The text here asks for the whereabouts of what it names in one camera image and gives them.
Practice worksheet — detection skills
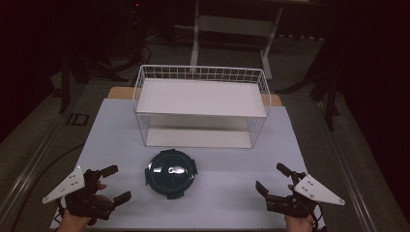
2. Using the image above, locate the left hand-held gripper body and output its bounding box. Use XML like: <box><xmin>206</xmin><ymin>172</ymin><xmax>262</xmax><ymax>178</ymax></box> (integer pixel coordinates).
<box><xmin>42</xmin><ymin>164</ymin><xmax>115</xmax><ymax>226</ymax></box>

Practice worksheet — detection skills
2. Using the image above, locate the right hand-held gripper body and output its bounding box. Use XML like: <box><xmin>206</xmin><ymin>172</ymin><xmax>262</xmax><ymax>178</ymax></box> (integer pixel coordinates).
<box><xmin>264</xmin><ymin>170</ymin><xmax>346</xmax><ymax>220</ymax></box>

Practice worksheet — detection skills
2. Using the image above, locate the dark green round lidded container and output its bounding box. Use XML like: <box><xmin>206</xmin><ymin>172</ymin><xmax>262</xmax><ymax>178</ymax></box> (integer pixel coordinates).
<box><xmin>144</xmin><ymin>148</ymin><xmax>198</xmax><ymax>201</ymax></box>

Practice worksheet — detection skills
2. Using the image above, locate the white wire rack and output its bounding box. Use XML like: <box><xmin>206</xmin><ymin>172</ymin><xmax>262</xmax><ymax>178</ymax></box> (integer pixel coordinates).
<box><xmin>132</xmin><ymin>64</ymin><xmax>273</xmax><ymax>150</ymax></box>

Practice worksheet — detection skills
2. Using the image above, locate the person's right hand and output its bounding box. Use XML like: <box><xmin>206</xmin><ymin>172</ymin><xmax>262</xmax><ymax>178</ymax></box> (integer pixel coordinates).
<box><xmin>284</xmin><ymin>183</ymin><xmax>323</xmax><ymax>232</ymax></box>

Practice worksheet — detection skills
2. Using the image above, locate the person's left hand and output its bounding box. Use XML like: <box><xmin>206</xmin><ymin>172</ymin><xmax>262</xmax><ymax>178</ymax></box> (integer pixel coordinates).
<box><xmin>56</xmin><ymin>182</ymin><xmax>109</xmax><ymax>232</ymax></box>

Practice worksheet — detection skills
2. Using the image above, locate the white table sheet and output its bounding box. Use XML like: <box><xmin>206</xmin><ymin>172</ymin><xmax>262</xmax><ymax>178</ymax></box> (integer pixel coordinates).
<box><xmin>49</xmin><ymin>98</ymin><xmax>326</xmax><ymax>230</ymax></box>

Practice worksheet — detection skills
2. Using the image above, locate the black stand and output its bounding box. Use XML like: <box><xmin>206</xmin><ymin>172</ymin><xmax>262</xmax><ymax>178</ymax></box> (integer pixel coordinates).
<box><xmin>59</xmin><ymin>54</ymin><xmax>85</xmax><ymax>114</ymax></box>
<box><xmin>308</xmin><ymin>64</ymin><xmax>341</xmax><ymax>131</ymax></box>

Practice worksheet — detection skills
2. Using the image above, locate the white metal stand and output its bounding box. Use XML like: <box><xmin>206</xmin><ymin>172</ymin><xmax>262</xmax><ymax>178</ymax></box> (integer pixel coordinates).
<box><xmin>190</xmin><ymin>0</ymin><xmax>284</xmax><ymax>81</ymax></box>

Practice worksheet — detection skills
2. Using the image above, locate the black floor cable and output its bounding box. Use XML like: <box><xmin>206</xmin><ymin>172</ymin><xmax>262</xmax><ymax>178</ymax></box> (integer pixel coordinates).
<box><xmin>9</xmin><ymin>143</ymin><xmax>86</xmax><ymax>232</ymax></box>

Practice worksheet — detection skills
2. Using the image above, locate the metal floor rail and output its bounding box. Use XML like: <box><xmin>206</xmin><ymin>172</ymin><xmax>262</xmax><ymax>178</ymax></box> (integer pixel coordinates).
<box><xmin>313</xmin><ymin>101</ymin><xmax>376</xmax><ymax>232</ymax></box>
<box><xmin>0</xmin><ymin>119</ymin><xmax>67</xmax><ymax>226</ymax></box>

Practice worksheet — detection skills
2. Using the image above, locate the black floor frame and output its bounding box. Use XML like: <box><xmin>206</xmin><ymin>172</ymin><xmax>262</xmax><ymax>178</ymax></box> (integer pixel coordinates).
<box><xmin>66</xmin><ymin>112</ymin><xmax>90</xmax><ymax>127</ymax></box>

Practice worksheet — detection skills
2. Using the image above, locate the bundle of black cables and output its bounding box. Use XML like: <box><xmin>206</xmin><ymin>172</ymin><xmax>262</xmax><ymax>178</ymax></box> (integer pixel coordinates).
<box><xmin>105</xmin><ymin>38</ymin><xmax>153</xmax><ymax>82</ymax></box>

